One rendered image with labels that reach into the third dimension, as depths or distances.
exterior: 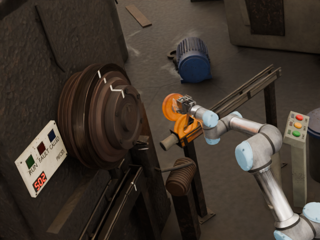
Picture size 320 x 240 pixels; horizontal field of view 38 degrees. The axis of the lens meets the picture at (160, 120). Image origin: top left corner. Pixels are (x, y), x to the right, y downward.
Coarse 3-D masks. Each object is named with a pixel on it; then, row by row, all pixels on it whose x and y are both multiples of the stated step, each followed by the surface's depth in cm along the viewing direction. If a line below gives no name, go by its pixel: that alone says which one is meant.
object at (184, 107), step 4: (184, 96) 248; (188, 96) 248; (176, 100) 246; (180, 100) 245; (184, 100) 243; (188, 100) 243; (192, 100) 242; (180, 104) 244; (184, 104) 244; (188, 104) 244; (192, 104) 243; (180, 108) 247; (184, 108) 245; (188, 108) 244; (184, 112) 246; (188, 112) 241
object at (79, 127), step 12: (96, 72) 191; (120, 72) 210; (84, 84) 189; (84, 96) 186; (72, 108) 186; (84, 108) 183; (72, 120) 186; (84, 120) 184; (72, 132) 187; (84, 132) 184; (84, 144) 188; (84, 156) 193; (96, 156) 193; (108, 168) 203
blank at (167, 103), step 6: (168, 96) 256; (174, 96) 257; (180, 96) 259; (168, 102) 255; (162, 108) 256; (168, 108) 255; (168, 114) 255; (174, 114) 257; (180, 114) 260; (174, 120) 258
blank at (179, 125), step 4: (180, 116) 254; (184, 116) 253; (176, 120) 254; (180, 120) 252; (184, 120) 254; (196, 120) 260; (176, 124) 253; (180, 124) 253; (184, 124) 255; (192, 124) 259; (196, 124) 261; (176, 128) 253; (180, 128) 254; (188, 128) 261; (192, 128) 260; (176, 132) 254; (180, 132) 255; (184, 132) 257; (188, 132) 259; (192, 132) 261; (180, 136) 256
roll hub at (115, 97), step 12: (120, 96) 193; (132, 96) 205; (108, 108) 190; (120, 108) 196; (132, 108) 202; (108, 120) 190; (120, 120) 196; (132, 120) 203; (108, 132) 191; (120, 132) 197; (132, 132) 207; (120, 144) 195
